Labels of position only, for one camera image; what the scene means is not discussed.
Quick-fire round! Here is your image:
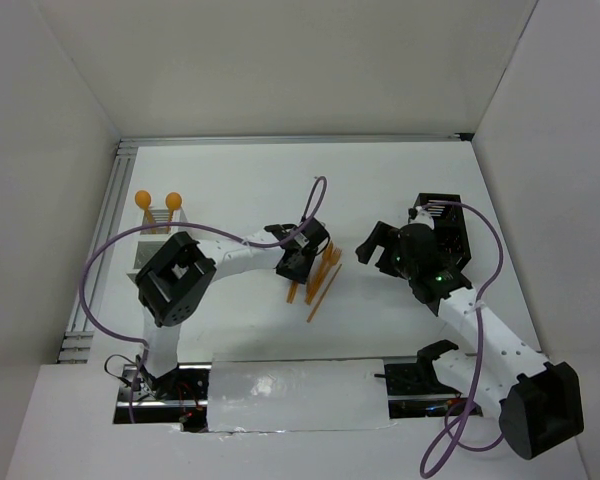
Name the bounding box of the orange plastic fork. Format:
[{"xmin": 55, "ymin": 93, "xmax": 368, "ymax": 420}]
[
  {"xmin": 305, "ymin": 248, "xmax": 342, "ymax": 305},
  {"xmin": 305, "ymin": 242, "xmax": 334, "ymax": 305}
]

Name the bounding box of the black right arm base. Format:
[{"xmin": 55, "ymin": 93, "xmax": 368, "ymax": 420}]
[{"xmin": 374, "ymin": 340, "xmax": 466, "ymax": 419}]

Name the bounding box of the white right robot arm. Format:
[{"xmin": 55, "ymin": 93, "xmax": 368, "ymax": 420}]
[{"xmin": 355, "ymin": 222, "xmax": 584, "ymax": 460}]

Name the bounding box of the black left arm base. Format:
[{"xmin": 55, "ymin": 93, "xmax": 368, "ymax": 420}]
[{"xmin": 103, "ymin": 354, "xmax": 211, "ymax": 433}]

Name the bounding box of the white utensil caddy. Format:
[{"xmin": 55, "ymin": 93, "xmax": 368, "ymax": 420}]
[{"xmin": 125, "ymin": 206, "xmax": 187, "ymax": 282}]

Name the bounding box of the orange plastic fork right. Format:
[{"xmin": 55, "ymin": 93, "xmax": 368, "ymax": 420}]
[{"xmin": 305, "ymin": 248, "xmax": 342, "ymax": 305}]

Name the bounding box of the black utensil caddy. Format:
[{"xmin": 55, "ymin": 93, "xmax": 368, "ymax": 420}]
[{"xmin": 409, "ymin": 193, "xmax": 471, "ymax": 271}]

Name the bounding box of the aluminium rail back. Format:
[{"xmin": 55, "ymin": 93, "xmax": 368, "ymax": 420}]
[{"xmin": 119, "ymin": 132, "xmax": 475, "ymax": 149}]

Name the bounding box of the orange plastic fork left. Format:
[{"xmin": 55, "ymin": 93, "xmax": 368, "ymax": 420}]
[{"xmin": 305, "ymin": 242, "xmax": 334, "ymax": 305}]

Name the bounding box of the aluminium rail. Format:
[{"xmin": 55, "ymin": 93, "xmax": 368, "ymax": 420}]
[
  {"xmin": 119, "ymin": 132, "xmax": 475, "ymax": 149},
  {"xmin": 57, "ymin": 139, "xmax": 137, "ymax": 364}
]

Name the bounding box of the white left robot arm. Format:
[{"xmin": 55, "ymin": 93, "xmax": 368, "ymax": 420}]
[{"xmin": 134, "ymin": 219, "xmax": 330, "ymax": 399}]

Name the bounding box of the white tape sheet front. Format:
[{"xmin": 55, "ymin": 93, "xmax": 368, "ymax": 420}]
[{"xmin": 207, "ymin": 359, "xmax": 391, "ymax": 433}]

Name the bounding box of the aluminium rail left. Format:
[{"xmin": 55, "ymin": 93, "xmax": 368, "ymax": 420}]
[{"xmin": 57, "ymin": 139, "xmax": 137, "ymax": 364}]

